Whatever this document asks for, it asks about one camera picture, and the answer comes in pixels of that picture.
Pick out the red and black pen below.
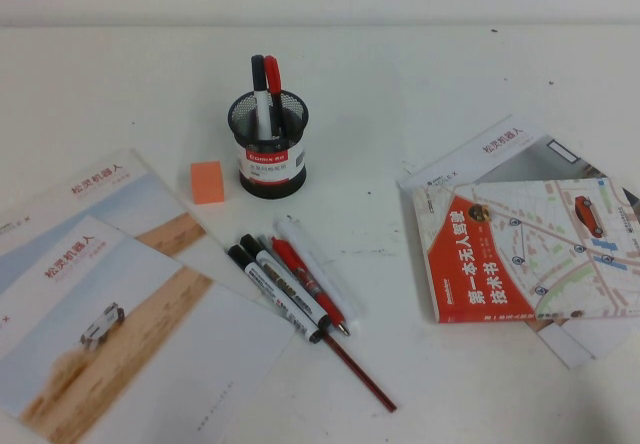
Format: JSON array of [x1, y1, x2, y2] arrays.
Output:
[[263, 54, 289, 139]]

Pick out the black mesh pen holder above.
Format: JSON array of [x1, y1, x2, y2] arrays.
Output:
[[228, 88, 311, 199]]

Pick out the red gel pen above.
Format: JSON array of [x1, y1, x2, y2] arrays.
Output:
[[270, 235, 352, 337]]

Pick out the black capped white pen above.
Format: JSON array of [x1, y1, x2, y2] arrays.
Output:
[[250, 54, 274, 141]]

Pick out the white marker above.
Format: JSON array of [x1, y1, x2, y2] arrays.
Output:
[[274, 216, 362, 331]]

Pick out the black whiteboard marker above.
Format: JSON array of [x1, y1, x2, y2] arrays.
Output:
[[239, 233, 332, 331]]

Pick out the short black capped marker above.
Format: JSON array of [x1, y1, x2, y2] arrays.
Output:
[[227, 244, 323, 346]]

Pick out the orange rectangular block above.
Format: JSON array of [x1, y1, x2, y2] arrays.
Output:
[[190, 160, 227, 206]]

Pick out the red map cover book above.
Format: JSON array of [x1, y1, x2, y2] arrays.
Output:
[[412, 177, 640, 324]]

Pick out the dark red pencil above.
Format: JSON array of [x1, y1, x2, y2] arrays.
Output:
[[322, 331, 399, 413]]

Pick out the robot brochure desert photo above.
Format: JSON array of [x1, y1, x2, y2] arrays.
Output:
[[0, 147, 261, 296], [0, 213, 297, 436]]

